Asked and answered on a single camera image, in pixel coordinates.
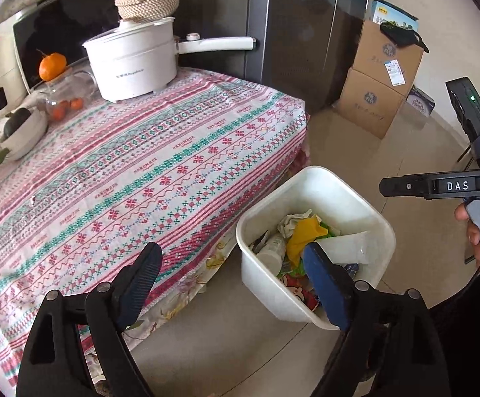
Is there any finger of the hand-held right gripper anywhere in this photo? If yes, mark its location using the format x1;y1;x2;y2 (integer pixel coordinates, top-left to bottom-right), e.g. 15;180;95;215
379;175;431;199

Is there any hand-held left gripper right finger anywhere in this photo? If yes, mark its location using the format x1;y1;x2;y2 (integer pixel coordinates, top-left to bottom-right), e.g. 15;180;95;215
302;242;451;397

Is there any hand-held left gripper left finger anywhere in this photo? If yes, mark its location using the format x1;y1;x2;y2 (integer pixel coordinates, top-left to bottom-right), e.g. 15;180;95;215
14;242;164;397

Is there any white pecan snack packet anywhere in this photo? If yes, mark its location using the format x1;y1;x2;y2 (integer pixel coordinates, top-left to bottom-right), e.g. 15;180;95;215
314;232;371;265

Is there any yellow packet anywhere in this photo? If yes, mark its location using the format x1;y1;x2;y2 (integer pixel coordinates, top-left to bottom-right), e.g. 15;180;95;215
286;218;330;267

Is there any green onion ring snack packet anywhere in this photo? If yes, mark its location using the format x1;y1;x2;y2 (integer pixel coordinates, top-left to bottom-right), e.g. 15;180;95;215
316;215;342;238

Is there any white plastic bottle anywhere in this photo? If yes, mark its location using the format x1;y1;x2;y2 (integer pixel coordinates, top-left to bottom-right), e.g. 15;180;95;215
256;234;287;271

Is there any white tissue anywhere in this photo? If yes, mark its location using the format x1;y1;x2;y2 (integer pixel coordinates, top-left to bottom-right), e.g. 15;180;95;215
276;210;313;238

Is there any white plastic bin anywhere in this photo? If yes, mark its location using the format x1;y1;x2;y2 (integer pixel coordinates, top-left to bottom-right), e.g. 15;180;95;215
236;165;397;331

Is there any cartoon printed packet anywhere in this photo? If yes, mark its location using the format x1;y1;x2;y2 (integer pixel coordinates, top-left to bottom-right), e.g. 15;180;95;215
279;271;319;311

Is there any tissue pack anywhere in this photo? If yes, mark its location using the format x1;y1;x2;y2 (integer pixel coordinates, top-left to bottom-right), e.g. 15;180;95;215
405;85;437;118

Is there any floral under cloth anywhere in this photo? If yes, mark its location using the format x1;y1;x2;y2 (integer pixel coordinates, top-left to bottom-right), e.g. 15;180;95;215
87;132;312;385

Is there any cardboard box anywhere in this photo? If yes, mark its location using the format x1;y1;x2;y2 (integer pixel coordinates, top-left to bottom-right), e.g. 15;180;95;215
336;68;408;139
349;20;426;96

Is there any striped patterned tablecloth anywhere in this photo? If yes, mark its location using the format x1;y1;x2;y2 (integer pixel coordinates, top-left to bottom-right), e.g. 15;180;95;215
0;66;310;389

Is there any blue printed box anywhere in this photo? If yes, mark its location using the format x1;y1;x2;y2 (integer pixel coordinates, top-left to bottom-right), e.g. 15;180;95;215
371;0;420;34

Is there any person's dark clothing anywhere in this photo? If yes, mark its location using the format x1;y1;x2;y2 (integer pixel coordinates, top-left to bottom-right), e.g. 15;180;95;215
428;275;480;397

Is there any white bowl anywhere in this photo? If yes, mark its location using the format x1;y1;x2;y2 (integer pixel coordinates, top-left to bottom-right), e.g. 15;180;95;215
0;107;49;162

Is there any grey refrigerator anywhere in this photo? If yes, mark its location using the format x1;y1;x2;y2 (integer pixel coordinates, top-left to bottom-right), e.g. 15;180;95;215
163;0;379;114

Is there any dark green squash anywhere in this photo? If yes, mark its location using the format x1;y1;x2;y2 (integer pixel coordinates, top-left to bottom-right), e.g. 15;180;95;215
2;108;31;139

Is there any glass jar with fruit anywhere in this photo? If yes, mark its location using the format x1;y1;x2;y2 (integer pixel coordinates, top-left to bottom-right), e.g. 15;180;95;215
37;70;96;121

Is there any white electric cooking pot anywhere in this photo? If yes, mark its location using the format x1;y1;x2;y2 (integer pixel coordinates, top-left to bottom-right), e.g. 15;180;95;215
82;17;258;103

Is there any large orange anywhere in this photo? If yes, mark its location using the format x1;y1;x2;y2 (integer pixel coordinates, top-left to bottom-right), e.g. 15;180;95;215
38;52;67;82

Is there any black oven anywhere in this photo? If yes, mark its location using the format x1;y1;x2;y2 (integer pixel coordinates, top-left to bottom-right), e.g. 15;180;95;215
12;0;166;94

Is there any woven straw basket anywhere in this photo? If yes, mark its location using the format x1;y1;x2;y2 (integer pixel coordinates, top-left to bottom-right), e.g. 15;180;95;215
114;0;180;23

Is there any black strap bag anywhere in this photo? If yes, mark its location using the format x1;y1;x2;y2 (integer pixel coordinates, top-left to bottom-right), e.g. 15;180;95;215
379;21;430;54

